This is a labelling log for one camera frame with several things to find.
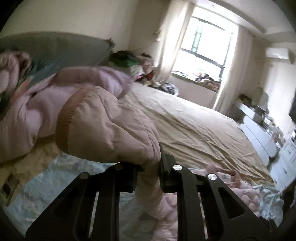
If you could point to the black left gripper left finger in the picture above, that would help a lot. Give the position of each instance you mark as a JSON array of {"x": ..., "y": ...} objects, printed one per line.
[{"x": 88, "y": 208}]

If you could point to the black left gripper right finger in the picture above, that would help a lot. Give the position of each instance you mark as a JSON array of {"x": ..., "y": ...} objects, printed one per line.
[{"x": 207, "y": 208}]

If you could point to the pink quilted jacket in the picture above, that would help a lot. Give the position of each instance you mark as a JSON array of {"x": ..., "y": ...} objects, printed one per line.
[{"x": 95, "y": 125}]

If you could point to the clothes on window sill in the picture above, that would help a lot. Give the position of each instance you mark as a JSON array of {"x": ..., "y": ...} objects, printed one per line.
[{"x": 201, "y": 79}]

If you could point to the cartoon print blue blanket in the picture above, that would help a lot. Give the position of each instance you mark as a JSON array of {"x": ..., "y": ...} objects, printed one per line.
[{"x": 134, "y": 223}]

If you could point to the tan bed sheet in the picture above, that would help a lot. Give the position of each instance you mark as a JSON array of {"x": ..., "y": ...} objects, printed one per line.
[{"x": 198, "y": 136}]

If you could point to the white chest of drawers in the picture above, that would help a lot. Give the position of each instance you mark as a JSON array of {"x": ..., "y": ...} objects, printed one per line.
[{"x": 282, "y": 169}]

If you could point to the white rounded dressing table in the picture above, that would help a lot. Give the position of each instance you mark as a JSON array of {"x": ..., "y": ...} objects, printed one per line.
[{"x": 250, "y": 122}]

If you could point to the rolled pink duvet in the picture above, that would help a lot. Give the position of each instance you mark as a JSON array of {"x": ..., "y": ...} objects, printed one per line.
[{"x": 31, "y": 100}]

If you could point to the heart shaped vanity mirror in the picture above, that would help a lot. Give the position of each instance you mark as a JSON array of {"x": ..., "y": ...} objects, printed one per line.
[{"x": 263, "y": 102}]

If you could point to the right cream curtain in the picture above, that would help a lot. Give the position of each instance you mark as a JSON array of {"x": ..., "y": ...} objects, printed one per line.
[{"x": 230, "y": 86}]

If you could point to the cream curtain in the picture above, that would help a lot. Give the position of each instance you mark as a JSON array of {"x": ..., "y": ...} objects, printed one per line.
[
  {"x": 230, "y": 86},
  {"x": 172, "y": 32}
]

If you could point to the grey green headboard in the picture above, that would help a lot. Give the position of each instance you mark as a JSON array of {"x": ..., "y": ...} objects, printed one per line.
[{"x": 62, "y": 49}]

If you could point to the white air conditioner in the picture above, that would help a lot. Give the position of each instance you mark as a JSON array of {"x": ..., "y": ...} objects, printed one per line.
[{"x": 277, "y": 53}]

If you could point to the left cream curtain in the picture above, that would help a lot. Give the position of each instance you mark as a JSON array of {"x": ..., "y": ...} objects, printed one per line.
[{"x": 172, "y": 32}]

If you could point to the black wall television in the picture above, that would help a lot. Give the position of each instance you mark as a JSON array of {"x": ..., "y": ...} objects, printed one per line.
[{"x": 292, "y": 112}]

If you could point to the pile of clothes by wall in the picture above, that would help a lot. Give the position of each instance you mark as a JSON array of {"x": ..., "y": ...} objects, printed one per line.
[{"x": 141, "y": 68}]

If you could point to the window with dark frame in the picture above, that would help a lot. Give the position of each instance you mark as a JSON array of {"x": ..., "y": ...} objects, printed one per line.
[{"x": 205, "y": 46}]

